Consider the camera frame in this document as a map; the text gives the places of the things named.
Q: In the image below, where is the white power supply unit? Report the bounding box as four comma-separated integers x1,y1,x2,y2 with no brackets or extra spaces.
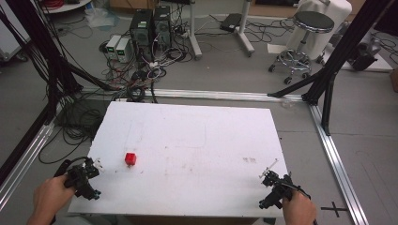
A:
115,37,132,64
105,34,122,61

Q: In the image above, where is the black tape cross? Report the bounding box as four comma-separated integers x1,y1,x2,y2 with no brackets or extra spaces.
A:
320,201,349,218

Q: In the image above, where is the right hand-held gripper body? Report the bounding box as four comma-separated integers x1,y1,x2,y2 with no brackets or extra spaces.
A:
258,173,296,210

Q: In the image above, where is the white foam board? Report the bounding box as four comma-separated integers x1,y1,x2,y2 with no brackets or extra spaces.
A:
67,100,289,218

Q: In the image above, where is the black device on platform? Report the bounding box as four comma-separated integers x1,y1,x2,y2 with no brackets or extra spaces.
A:
349,40,382,72

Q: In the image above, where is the white round table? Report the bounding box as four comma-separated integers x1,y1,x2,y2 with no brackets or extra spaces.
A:
39,0,94,15

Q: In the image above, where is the clear plastic bag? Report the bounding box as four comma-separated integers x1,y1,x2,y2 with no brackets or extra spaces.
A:
84,7,120,30

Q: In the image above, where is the tangle of floor cables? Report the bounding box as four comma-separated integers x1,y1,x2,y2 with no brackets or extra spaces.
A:
99,40,191,104

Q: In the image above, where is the black computer tower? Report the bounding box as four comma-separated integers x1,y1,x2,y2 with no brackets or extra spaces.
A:
129,8,155,63

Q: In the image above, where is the aluminium floor rail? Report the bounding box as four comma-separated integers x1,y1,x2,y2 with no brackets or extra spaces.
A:
0,121,56,211
79,87,305,103
307,103,371,225

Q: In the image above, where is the grey computer tower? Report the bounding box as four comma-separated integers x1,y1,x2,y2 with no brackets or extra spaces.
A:
152,5,173,53

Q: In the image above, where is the white table leg stand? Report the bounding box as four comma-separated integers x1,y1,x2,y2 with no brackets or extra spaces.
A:
235,0,256,58
187,0,204,61

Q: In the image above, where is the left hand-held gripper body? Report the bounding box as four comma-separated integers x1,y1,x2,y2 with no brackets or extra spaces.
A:
64,157,102,202

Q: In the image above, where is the white cloth cover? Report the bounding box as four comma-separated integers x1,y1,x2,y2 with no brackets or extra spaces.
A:
285,0,354,61

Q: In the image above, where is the white floor platform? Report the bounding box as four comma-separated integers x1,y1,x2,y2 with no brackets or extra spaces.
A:
321,46,394,73

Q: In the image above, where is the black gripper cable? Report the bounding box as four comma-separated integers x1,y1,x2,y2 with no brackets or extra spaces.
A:
54,156,88,178
289,183,314,202

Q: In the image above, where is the person's left hand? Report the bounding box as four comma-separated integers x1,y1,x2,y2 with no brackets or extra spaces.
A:
32,173,77,225

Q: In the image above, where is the black frame post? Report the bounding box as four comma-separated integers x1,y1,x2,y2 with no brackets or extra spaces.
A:
0,0,121,126
267,0,396,137

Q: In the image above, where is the flat black box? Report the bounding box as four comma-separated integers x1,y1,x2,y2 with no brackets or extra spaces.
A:
219,12,243,34

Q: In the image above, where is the black round stool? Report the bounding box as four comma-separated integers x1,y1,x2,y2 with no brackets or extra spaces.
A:
268,10,336,86

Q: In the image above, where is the pile of black cables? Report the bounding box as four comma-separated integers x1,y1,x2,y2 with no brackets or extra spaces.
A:
38,98,109,166

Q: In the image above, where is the red cube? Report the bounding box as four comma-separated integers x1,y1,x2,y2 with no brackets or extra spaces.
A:
124,152,138,167

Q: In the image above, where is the person's right hand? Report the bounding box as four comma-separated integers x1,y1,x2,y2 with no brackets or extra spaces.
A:
281,188,318,225

